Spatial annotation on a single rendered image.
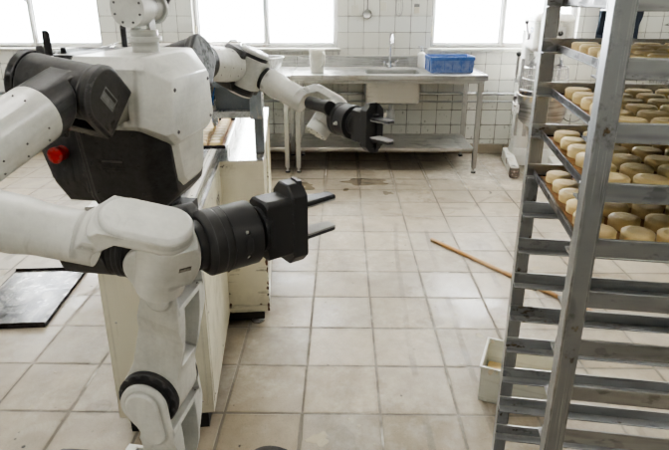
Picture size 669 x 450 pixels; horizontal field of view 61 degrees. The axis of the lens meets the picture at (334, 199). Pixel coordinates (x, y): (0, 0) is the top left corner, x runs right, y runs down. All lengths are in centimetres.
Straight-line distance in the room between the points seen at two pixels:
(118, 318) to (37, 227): 134
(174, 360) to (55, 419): 121
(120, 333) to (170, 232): 141
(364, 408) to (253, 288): 79
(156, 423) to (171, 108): 73
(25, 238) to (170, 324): 60
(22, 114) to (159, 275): 31
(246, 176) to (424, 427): 125
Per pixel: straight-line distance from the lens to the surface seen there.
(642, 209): 114
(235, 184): 252
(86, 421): 247
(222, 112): 248
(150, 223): 69
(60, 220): 73
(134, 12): 112
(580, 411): 167
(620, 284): 149
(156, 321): 129
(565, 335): 99
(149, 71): 106
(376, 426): 227
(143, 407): 141
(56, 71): 97
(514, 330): 150
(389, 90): 512
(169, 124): 107
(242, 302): 276
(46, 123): 90
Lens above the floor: 150
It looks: 20 degrees down
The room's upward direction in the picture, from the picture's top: straight up
